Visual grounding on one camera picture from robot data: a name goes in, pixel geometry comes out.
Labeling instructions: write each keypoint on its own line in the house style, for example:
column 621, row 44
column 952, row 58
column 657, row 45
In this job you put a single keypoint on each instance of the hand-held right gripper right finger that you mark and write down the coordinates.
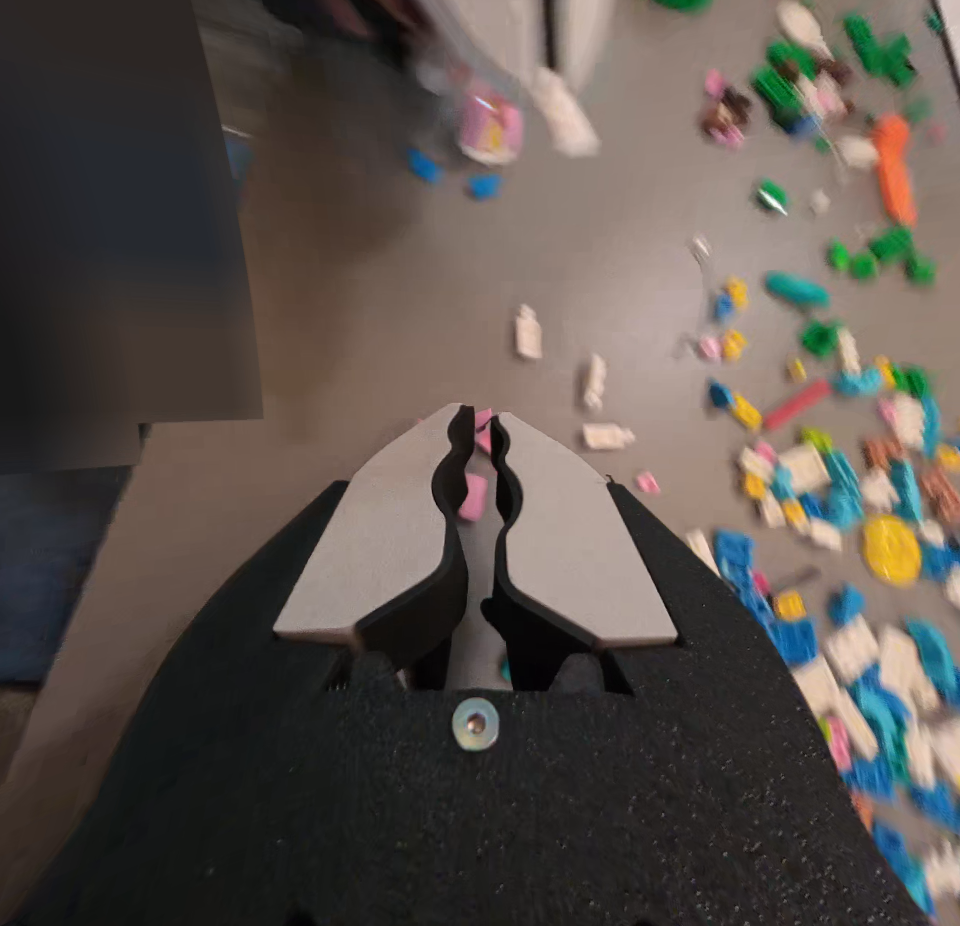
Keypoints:
column 577, row 566

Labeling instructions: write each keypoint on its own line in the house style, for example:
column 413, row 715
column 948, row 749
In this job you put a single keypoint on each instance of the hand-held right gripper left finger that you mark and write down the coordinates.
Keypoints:
column 375, row 551

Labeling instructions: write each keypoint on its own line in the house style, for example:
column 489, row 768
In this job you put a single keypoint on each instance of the white lego plate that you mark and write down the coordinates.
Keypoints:
column 527, row 333
column 607, row 437
column 592, row 382

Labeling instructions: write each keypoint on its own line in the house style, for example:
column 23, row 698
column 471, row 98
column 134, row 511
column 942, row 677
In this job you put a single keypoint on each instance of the small pink lego plate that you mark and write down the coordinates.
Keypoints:
column 472, row 500
column 484, row 434
column 646, row 482

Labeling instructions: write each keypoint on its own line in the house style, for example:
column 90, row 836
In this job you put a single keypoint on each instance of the red lego bar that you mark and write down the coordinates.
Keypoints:
column 796, row 404

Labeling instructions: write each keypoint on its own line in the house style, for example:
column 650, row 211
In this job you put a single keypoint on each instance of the pile of mixed lego bricks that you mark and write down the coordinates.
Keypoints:
column 840, row 483

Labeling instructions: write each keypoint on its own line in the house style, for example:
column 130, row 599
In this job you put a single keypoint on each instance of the yellow round lego disc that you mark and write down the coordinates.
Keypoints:
column 891, row 549

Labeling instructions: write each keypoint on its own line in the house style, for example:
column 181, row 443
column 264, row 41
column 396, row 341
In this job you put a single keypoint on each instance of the teal curved lego slope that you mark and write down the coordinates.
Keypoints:
column 796, row 290

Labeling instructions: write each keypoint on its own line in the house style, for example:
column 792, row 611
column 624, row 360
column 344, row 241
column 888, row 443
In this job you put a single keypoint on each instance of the blue lego piece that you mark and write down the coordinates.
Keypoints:
column 484, row 185
column 424, row 164

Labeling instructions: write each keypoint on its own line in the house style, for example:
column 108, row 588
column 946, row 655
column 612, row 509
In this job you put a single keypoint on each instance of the large white lego piece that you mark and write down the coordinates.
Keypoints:
column 566, row 112

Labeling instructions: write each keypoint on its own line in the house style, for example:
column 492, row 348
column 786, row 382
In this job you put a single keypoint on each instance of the orange lego piece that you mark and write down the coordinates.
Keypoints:
column 895, row 168

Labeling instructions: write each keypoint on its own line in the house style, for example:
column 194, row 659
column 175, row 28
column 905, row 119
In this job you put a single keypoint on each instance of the group of green lego pieces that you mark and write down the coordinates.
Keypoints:
column 784, row 89

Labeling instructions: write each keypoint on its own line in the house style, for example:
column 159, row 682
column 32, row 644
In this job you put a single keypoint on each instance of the white oval lego piece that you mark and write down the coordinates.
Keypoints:
column 802, row 22

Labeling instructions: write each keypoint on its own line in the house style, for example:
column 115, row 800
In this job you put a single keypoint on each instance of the pink and white bag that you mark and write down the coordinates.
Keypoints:
column 491, row 127

